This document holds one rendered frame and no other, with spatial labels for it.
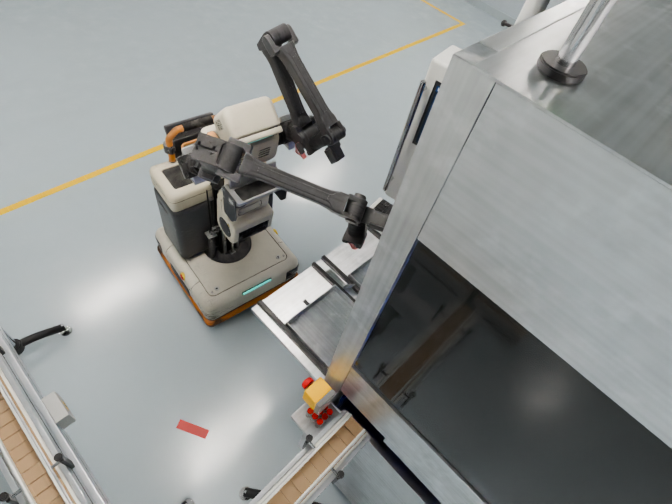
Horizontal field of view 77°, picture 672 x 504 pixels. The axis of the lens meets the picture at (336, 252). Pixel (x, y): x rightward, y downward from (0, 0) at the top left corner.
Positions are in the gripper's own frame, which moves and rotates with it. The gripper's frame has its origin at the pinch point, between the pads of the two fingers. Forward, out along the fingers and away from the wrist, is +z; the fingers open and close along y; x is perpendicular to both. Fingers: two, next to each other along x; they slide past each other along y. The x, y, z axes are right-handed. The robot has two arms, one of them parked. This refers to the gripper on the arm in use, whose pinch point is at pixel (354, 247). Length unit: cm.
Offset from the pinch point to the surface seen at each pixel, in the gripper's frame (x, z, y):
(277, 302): 24.5, 29.6, -14.6
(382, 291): -16, -40, -38
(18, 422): 71, 12, -84
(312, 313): 10.3, 31.1, -13.4
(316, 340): 4.8, 31.2, -23.3
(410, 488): -41, 36, -58
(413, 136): -4, 5, 72
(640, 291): -46, -74, -49
